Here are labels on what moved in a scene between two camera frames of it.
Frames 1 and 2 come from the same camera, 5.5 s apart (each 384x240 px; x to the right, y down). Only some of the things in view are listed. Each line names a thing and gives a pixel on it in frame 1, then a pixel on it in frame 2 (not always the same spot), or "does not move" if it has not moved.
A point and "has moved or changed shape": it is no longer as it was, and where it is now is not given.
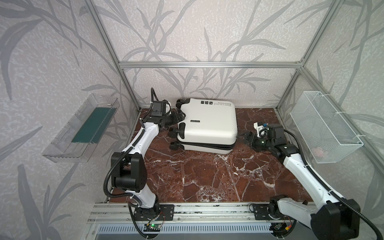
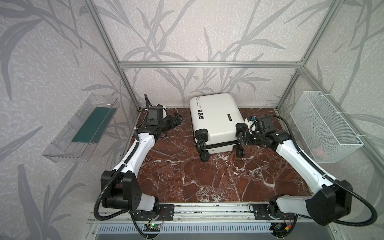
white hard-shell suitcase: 205,126 has moved or changed shape
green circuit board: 152,227 does not move
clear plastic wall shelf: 82,129 does not move
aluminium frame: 120,65 does not move
